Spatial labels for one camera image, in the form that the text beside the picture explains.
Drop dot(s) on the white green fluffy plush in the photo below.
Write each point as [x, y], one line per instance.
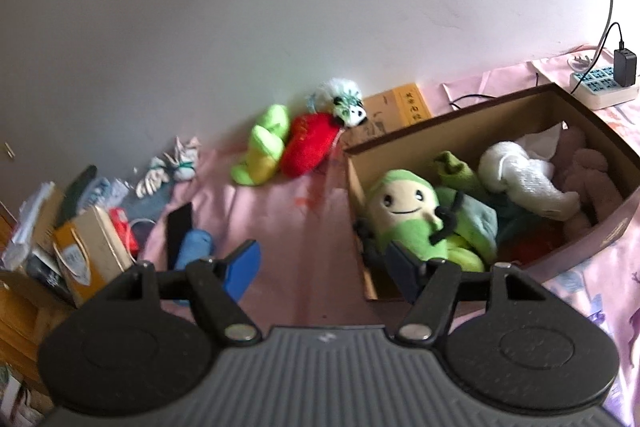
[341, 98]

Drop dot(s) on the turquoise fluffy cloth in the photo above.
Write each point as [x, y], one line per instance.
[513, 220]

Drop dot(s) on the red small packet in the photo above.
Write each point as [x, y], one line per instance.
[122, 227]

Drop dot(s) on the mauve teddy bear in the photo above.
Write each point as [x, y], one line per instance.
[580, 169]

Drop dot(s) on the green knitted sock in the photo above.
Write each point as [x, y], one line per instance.
[457, 174]

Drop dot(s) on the green bean plush doll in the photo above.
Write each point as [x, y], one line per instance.
[404, 208]

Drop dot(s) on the red plush cushion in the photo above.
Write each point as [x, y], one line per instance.
[311, 139]

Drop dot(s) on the lime green plush toy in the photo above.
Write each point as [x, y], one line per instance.
[265, 148]

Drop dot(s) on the white power strip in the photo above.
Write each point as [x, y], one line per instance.
[599, 90]

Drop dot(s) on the brown cardboard box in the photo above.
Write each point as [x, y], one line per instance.
[534, 119]

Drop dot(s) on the yellow brown book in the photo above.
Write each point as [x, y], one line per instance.
[394, 109]

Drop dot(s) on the black smartphone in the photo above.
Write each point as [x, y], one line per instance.
[178, 223]

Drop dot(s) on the yellow plush toy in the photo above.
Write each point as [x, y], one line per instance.
[459, 251]

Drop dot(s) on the teal cloth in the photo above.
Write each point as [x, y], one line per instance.
[476, 222]

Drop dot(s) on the black charger adapter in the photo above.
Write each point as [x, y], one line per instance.
[625, 67]

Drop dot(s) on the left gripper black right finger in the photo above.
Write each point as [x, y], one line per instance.
[408, 272]

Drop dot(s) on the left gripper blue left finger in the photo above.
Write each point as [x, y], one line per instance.
[240, 268]

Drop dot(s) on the white fluffy towel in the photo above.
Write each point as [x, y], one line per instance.
[505, 167]

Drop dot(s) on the blue glasses case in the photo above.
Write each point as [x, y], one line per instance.
[196, 245]

